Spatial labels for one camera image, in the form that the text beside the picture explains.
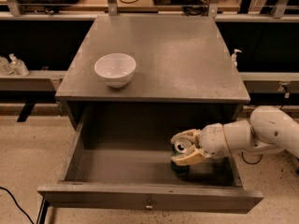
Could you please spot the green soda can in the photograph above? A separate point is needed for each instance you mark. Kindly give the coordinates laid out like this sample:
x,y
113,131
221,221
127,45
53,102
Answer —
x,y
180,168

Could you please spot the metal drawer knob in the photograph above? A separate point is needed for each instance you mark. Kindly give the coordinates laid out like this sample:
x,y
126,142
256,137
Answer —
x,y
149,205

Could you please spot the open grey top drawer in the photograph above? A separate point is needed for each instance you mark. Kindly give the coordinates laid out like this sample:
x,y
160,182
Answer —
x,y
121,157

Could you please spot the grey wooden cabinet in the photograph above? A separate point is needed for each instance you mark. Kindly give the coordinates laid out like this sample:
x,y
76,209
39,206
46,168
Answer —
x,y
184,76

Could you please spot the white pump bottle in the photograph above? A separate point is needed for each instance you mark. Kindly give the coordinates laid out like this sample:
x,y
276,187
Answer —
x,y
234,56

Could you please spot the white ceramic bowl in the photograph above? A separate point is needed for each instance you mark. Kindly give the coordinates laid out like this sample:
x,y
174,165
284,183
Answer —
x,y
115,69

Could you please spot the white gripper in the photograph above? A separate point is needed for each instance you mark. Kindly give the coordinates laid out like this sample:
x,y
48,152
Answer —
x,y
213,139

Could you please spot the clear bottle on shelf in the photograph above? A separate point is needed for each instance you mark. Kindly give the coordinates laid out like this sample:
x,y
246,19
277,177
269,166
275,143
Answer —
x,y
18,66

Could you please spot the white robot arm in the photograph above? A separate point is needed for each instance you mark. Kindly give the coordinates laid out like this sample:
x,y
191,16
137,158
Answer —
x,y
268,130

